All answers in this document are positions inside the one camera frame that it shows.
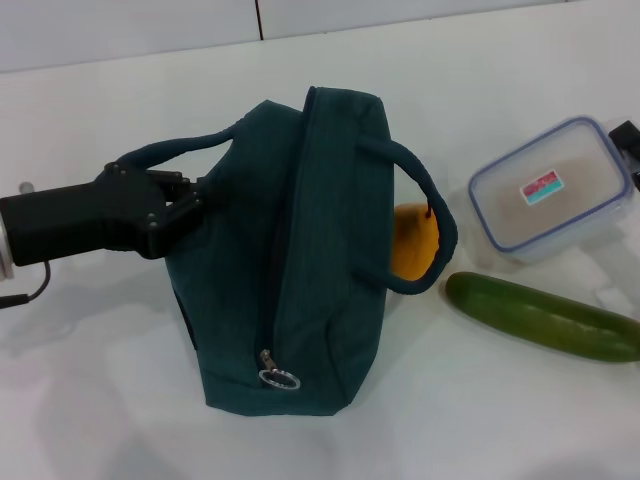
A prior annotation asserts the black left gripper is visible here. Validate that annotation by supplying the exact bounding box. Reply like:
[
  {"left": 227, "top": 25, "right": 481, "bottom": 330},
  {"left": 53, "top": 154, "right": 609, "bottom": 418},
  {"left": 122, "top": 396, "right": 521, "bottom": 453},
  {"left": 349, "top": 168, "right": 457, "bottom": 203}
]
[{"left": 0, "top": 161, "right": 207, "bottom": 267}]

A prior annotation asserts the dark teal zip bag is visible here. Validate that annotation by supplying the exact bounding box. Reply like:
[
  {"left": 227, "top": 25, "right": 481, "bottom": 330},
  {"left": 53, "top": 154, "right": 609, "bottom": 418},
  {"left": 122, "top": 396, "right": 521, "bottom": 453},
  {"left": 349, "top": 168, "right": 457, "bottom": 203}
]
[{"left": 112, "top": 85, "right": 459, "bottom": 417}]

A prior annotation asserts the clear plastic food container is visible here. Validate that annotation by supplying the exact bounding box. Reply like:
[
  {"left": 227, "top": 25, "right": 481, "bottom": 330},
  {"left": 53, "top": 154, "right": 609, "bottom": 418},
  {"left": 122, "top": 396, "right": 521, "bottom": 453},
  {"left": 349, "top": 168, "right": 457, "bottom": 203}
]
[{"left": 467, "top": 115, "right": 632, "bottom": 267}]

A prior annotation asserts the green cucumber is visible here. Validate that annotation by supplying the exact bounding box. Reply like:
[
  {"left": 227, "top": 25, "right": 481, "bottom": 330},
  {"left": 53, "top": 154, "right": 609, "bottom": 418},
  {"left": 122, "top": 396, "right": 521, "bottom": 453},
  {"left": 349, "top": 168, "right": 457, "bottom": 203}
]
[{"left": 444, "top": 270, "right": 640, "bottom": 364}]

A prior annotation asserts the yellow pear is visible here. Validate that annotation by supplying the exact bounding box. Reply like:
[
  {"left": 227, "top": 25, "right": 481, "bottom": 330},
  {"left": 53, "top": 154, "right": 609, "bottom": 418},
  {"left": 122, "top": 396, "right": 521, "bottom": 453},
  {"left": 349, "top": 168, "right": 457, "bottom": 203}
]
[{"left": 389, "top": 201, "right": 442, "bottom": 284}]

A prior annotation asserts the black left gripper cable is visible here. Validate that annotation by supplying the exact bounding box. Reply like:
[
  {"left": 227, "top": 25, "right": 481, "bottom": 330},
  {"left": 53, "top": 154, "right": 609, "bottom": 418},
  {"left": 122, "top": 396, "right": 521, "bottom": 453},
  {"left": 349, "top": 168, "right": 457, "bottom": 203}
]
[{"left": 0, "top": 259, "right": 52, "bottom": 309}]

